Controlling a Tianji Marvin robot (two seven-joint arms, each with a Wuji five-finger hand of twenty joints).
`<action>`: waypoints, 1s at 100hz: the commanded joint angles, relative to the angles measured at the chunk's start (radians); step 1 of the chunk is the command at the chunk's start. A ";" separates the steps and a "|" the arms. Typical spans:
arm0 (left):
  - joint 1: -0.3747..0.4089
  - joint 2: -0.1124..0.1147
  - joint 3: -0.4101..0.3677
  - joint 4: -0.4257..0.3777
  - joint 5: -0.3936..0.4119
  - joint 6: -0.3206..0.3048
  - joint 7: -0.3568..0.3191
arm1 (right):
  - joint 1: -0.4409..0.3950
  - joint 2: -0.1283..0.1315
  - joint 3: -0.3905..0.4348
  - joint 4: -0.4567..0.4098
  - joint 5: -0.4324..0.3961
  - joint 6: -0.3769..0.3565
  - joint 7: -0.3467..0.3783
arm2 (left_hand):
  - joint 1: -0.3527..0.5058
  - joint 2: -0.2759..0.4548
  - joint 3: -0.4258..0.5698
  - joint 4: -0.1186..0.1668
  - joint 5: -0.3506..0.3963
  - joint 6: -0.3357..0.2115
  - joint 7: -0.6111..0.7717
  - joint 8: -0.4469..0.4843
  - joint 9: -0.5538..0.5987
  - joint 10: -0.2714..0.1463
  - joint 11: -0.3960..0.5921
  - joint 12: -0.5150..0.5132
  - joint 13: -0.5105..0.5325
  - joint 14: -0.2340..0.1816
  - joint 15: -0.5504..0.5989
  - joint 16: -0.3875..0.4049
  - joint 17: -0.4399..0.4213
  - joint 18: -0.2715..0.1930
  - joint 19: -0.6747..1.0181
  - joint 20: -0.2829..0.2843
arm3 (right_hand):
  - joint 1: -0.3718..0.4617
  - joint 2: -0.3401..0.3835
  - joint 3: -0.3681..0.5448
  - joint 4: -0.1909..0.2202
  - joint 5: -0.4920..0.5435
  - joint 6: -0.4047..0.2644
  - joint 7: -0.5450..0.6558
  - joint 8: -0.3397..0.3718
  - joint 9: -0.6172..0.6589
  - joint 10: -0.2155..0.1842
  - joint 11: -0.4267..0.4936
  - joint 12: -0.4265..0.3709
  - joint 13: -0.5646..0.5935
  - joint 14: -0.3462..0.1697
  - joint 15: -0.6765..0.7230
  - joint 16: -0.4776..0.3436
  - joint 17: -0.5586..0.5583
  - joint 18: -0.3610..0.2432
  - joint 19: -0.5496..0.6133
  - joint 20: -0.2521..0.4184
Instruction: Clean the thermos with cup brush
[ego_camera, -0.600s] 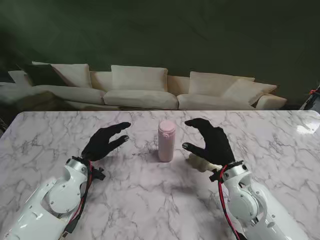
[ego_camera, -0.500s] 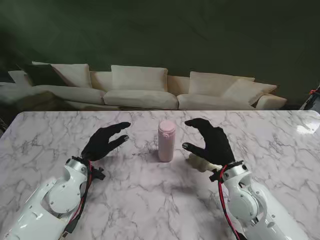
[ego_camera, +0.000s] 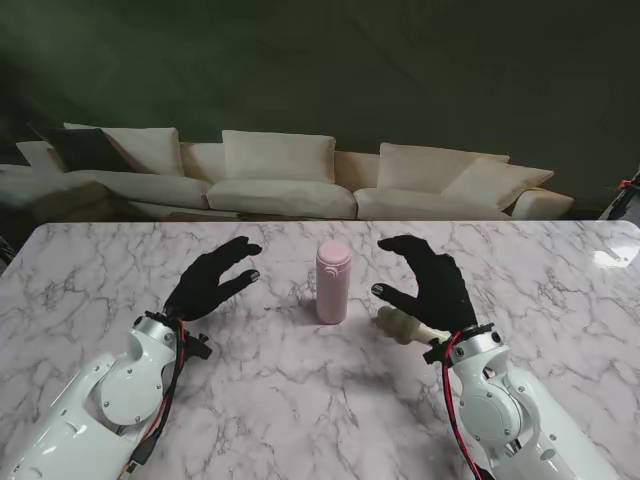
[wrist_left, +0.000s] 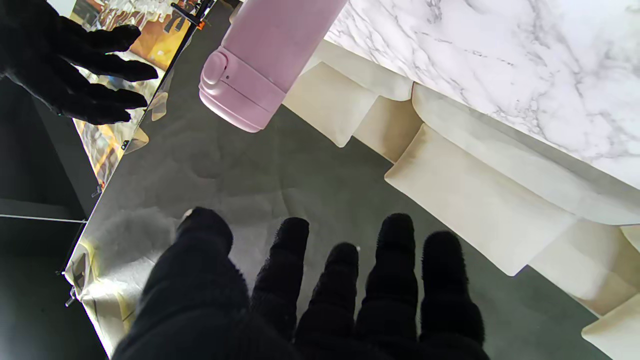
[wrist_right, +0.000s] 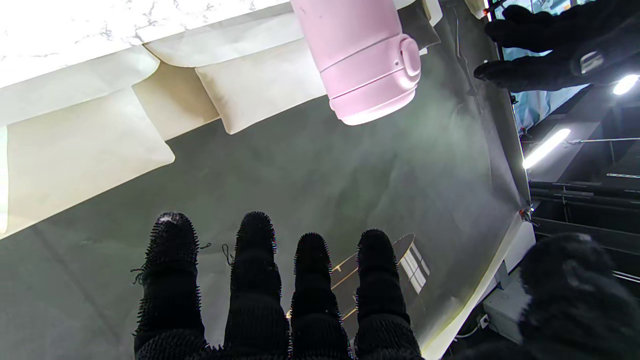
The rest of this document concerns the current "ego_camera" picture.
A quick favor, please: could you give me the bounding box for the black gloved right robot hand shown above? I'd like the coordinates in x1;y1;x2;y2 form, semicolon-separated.
369;235;479;334

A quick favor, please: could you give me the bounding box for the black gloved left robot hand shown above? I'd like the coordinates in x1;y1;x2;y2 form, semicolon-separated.
164;236;263;321

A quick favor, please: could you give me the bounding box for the sponge cup brush red handle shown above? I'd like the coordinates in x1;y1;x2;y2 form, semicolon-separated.
375;305;451;347

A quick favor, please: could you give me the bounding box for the pink thermos lid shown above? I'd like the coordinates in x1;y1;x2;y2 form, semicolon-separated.
315;240;350;282

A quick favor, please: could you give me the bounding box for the cream sofa seat cushion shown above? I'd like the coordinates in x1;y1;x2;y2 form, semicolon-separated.
352;187;514;221
64;169;213;211
206;178;358;220

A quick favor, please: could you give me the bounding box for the cream sofa back pillow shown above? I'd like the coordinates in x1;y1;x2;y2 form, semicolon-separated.
63;122;181;178
221;129;337;184
441;155;555;212
377;142;511;194

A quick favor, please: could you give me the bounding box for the cream sofa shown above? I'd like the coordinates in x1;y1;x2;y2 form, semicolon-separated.
0;122;575;222

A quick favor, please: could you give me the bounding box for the dark brown sofa pillow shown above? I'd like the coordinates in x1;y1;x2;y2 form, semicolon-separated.
27;122;137;175

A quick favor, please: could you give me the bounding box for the black equipment piece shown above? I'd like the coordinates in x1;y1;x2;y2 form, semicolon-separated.
0;232;16;274

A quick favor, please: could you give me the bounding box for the grey stand with orange clamp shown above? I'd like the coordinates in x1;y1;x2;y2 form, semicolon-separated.
597;167;640;221

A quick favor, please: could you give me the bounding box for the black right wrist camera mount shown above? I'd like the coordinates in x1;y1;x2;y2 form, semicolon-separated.
423;337;451;364

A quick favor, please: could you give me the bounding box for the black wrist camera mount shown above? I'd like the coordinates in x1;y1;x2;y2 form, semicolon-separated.
423;337;451;364
185;332;211;359

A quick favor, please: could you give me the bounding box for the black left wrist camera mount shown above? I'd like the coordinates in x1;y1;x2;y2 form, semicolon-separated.
185;332;211;359

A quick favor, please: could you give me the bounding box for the red black right arm cable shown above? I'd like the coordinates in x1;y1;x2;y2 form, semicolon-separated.
442;332;489;480

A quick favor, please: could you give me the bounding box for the red black arm cable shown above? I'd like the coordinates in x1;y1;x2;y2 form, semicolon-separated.
442;332;489;480
119;317;187;469

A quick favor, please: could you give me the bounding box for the red black left arm cable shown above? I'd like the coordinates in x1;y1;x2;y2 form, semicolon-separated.
119;317;187;469

